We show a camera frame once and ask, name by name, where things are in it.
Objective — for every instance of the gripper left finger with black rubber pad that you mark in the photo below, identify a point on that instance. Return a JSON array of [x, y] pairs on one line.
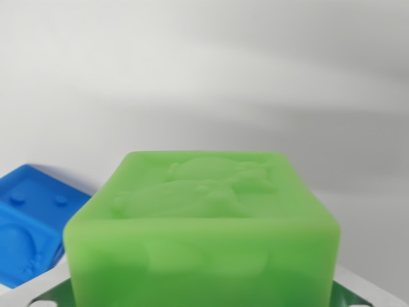
[[48, 292]]

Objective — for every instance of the gripper right finger with black rubber pad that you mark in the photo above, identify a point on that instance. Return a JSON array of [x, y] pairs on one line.
[[361, 294]]

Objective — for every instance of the green translucent cube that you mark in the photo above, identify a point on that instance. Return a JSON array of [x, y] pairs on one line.
[[204, 243]]

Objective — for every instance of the blue embossed cube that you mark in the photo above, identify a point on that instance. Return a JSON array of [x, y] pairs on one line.
[[22, 224]]

